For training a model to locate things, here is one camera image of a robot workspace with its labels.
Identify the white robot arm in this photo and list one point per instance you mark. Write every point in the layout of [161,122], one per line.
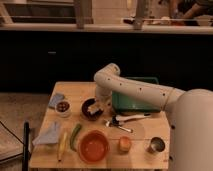
[190,113]

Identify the white spoon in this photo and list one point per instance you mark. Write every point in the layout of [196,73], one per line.
[121,118]

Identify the wooden table board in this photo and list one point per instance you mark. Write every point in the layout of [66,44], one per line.
[45,156]

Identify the green pepper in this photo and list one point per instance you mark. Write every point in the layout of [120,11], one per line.
[74,135]

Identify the purple bowl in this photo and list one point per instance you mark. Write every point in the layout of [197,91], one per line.
[87,114]

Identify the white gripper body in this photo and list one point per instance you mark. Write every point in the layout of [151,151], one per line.
[102,96]

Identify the grey blue cloth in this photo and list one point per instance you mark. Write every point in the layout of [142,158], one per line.
[49,136]

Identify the green tray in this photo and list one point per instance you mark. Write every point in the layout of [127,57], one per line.
[123,103]

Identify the orange round fruit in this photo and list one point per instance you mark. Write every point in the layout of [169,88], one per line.
[124,144]

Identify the light rectangular eraser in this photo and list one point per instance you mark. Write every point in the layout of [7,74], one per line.
[95,107]

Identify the white cup with dark contents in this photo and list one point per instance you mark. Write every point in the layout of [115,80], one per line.
[62,108]

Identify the black pole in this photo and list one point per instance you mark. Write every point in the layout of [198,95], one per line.
[25,157]

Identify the orange bowl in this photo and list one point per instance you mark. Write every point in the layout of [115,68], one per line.
[93,147]

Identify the metal cup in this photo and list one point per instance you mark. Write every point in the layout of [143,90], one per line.
[157,145]

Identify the yellow corn cob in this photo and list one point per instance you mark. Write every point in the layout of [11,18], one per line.
[62,145]

